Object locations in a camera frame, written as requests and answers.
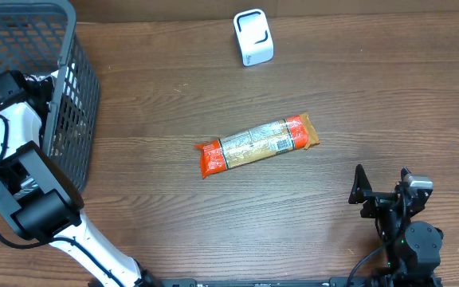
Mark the orange biscuit package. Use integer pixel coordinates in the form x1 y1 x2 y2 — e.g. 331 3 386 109
196 113 320 178

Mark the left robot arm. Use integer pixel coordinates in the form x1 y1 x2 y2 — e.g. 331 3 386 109
0 70 160 286

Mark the grey plastic shopping basket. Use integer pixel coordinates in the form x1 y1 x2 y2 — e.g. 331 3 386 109
0 1 100 190

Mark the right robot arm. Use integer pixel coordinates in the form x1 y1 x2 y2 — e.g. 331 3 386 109
345 164 444 286

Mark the white barcode scanner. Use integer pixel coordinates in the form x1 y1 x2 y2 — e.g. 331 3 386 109
233 8 274 67

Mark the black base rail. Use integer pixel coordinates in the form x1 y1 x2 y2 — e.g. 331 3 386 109
88 277 444 287

